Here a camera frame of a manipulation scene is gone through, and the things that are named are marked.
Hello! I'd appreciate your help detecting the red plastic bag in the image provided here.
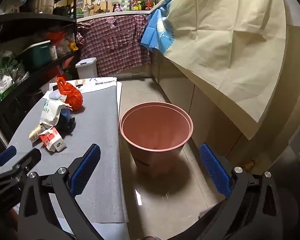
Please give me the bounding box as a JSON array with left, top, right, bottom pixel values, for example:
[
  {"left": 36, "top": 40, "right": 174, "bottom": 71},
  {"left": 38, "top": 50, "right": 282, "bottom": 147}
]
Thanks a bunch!
[{"left": 56, "top": 77, "right": 84, "bottom": 111}]

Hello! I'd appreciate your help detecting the black shelving rack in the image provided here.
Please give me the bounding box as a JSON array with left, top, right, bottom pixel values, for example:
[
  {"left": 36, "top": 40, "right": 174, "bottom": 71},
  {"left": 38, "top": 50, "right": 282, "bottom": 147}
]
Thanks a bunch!
[{"left": 0, "top": 0, "right": 82, "bottom": 143}]

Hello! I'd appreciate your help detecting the metal pot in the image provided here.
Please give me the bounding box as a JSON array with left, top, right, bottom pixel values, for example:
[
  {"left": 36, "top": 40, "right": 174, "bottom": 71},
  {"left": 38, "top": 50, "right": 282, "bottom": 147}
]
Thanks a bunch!
[{"left": 30, "top": 0, "right": 57, "bottom": 14}]

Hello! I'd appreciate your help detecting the green printed plastic bag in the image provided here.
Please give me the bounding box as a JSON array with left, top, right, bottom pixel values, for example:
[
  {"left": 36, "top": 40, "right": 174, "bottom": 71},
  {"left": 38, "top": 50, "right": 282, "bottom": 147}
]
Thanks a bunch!
[{"left": 0, "top": 51, "right": 18, "bottom": 78}]

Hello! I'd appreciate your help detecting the red bag on shelf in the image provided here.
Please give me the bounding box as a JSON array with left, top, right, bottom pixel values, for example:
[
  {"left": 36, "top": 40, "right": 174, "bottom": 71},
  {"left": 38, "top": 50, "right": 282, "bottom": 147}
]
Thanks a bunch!
[{"left": 49, "top": 31, "right": 67, "bottom": 43}]

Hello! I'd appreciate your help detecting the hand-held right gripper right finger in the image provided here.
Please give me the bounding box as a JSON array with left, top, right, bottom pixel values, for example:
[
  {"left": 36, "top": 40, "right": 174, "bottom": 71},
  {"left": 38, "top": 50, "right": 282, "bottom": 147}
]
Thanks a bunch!
[{"left": 197, "top": 143, "right": 282, "bottom": 240}]

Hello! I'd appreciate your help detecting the clear bag of white items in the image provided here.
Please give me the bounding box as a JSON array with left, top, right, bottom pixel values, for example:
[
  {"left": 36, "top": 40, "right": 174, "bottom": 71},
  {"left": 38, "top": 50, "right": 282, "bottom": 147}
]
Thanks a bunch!
[{"left": 57, "top": 39, "right": 72, "bottom": 55}]

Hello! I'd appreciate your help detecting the green white food packet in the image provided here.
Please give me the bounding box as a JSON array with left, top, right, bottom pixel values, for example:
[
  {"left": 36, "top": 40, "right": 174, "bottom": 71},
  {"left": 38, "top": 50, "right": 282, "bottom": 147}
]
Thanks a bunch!
[{"left": 0, "top": 74, "right": 15, "bottom": 101}]

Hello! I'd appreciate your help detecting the red plaid shirt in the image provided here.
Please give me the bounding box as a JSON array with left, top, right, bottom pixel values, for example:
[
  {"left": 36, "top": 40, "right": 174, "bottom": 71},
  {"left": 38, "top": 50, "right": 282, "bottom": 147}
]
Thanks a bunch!
[{"left": 76, "top": 14, "right": 153, "bottom": 77}]

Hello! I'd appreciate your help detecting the beige cloth with blue print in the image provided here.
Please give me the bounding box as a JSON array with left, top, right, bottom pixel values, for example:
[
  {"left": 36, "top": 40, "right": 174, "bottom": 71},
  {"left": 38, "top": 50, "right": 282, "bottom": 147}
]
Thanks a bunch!
[{"left": 140, "top": 0, "right": 287, "bottom": 140}]

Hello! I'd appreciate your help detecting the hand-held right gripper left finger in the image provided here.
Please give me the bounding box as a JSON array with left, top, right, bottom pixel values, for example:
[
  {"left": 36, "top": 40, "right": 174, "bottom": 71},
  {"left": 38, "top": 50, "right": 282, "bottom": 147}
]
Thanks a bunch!
[{"left": 17, "top": 143, "right": 102, "bottom": 240}]

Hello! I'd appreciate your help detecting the red printed sack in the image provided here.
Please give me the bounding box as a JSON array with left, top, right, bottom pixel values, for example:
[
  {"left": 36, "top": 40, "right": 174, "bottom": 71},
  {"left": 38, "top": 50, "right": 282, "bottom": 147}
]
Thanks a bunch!
[{"left": 56, "top": 64, "right": 71, "bottom": 77}]

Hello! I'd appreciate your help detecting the row of condiment bottles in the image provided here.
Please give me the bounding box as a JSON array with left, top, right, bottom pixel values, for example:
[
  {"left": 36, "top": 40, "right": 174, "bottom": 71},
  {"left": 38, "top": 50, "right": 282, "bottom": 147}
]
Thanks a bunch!
[{"left": 131, "top": 0, "right": 155, "bottom": 11}]

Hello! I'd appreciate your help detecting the metal sink faucet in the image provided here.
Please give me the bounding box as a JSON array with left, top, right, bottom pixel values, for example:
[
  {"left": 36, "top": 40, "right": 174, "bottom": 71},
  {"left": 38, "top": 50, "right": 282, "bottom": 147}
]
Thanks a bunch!
[{"left": 97, "top": 0, "right": 110, "bottom": 13}]

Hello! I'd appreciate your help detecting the pink plastic bucket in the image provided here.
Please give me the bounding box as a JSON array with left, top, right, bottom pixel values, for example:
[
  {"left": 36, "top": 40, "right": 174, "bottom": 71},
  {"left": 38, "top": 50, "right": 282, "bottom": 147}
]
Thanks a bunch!
[{"left": 119, "top": 102, "right": 193, "bottom": 178}]

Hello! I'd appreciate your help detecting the small beige carton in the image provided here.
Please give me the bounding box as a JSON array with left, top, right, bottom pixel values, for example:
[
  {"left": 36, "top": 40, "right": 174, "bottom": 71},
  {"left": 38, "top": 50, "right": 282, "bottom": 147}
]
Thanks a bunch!
[{"left": 28, "top": 123, "right": 49, "bottom": 142}]

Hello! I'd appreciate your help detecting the white lidded bin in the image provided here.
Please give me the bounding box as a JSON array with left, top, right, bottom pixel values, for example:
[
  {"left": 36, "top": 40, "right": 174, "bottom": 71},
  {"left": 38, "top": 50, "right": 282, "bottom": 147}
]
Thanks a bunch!
[{"left": 75, "top": 57, "right": 98, "bottom": 79}]

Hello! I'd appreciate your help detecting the red white carton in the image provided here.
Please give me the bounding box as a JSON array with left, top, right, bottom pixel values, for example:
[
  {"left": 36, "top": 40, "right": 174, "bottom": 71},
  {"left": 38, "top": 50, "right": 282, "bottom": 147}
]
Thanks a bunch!
[{"left": 38, "top": 126, "right": 67, "bottom": 152}]

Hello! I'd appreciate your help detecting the green storage box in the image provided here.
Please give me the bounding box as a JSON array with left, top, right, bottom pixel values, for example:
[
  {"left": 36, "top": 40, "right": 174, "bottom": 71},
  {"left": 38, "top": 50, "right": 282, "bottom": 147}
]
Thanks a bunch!
[{"left": 16, "top": 41, "right": 52, "bottom": 70}]

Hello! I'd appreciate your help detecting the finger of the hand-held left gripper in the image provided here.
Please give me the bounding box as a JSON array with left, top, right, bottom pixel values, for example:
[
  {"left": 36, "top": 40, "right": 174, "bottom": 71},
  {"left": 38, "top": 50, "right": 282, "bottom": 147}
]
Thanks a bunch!
[
  {"left": 0, "top": 148, "right": 42, "bottom": 188},
  {"left": 0, "top": 145, "right": 17, "bottom": 173}
]

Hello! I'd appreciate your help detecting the grey table mat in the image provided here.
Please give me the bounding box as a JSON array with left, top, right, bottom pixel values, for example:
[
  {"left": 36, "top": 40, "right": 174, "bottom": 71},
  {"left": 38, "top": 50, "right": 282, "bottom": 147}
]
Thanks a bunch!
[{"left": 0, "top": 81, "right": 129, "bottom": 224}]

